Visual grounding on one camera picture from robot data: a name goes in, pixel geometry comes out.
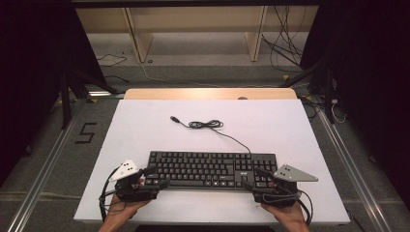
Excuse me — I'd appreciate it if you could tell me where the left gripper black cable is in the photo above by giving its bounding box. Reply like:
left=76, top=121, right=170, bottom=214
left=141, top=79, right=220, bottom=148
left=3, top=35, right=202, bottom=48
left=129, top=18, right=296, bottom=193
left=98, top=167, right=121, bottom=223

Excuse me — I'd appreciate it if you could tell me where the person's left hand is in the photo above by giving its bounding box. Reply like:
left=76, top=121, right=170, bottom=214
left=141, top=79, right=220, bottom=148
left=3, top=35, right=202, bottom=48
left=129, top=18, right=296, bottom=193
left=106, top=178, right=153, bottom=224

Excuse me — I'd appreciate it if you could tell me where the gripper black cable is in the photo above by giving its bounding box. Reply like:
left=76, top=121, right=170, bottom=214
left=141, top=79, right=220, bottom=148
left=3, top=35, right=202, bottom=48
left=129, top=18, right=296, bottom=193
left=98, top=167, right=121, bottom=223
left=295, top=188, right=314, bottom=226

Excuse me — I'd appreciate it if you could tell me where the black keyboard cable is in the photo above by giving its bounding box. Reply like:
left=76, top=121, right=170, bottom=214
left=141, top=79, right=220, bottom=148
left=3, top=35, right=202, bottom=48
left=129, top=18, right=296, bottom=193
left=169, top=115, right=252, bottom=155

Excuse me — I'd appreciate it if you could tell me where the aluminium floor rail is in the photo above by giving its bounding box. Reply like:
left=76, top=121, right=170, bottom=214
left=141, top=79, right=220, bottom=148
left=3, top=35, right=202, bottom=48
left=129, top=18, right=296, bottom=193
left=313, top=102, right=393, bottom=232
left=6, top=105, right=83, bottom=232

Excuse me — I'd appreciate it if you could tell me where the white table mat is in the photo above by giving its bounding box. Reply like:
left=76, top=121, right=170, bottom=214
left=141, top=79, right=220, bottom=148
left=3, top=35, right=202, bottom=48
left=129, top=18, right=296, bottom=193
left=73, top=99, right=351, bottom=225

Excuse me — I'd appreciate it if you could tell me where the thin black floor cable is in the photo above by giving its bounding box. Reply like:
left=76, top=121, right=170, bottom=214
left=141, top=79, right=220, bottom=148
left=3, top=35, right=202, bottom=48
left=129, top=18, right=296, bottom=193
left=96, top=53, right=129, bottom=69

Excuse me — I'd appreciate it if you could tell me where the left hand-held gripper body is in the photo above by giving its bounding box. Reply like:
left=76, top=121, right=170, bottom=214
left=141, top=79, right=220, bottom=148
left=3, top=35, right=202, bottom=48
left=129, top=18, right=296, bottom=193
left=109, top=159, right=161, bottom=204

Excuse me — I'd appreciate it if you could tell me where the bundle of black floor cables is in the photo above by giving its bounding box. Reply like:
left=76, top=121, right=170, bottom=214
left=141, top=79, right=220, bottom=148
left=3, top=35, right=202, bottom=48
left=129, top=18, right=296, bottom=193
left=260, top=5, right=311, bottom=74

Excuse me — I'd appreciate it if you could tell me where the person's right hand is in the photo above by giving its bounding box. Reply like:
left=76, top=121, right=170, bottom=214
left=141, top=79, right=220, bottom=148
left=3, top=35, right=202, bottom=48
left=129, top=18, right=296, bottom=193
left=260, top=181, right=308, bottom=224

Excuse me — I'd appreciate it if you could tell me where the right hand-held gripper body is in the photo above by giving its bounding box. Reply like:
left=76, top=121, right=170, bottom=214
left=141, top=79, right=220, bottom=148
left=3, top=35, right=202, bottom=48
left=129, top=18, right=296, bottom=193
left=250, top=163, right=319, bottom=209

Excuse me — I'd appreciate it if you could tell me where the black computer keyboard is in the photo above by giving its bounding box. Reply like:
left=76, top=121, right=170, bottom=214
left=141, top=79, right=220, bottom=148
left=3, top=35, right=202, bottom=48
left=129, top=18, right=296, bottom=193
left=143, top=150, right=282, bottom=192

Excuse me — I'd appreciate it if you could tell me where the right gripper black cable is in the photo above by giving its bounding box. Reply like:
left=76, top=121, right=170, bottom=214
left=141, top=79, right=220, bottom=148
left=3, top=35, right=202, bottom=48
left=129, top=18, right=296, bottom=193
left=295, top=188, right=314, bottom=226

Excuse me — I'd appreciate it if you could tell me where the black metal stand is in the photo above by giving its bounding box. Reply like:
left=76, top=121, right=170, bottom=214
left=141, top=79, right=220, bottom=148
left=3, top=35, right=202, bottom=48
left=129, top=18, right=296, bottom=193
left=59, top=62, right=120, bottom=131
left=279, top=54, right=337, bottom=126

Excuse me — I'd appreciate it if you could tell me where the short white cable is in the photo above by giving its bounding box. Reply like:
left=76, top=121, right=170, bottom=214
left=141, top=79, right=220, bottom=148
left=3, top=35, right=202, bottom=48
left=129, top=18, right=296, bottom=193
left=330, top=99, right=348, bottom=125

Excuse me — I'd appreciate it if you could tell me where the dark curtain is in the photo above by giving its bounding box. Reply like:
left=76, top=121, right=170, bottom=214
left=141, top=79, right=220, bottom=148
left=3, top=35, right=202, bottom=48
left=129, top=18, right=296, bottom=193
left=299, top=0, right=410, bottom=211
left=0, top=0, right=107, bottom=188

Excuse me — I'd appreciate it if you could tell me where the light wooden shelf unit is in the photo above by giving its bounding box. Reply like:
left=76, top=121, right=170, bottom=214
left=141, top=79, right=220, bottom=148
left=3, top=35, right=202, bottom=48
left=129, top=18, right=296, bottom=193
left=74, top=5, right=320, bottom=64

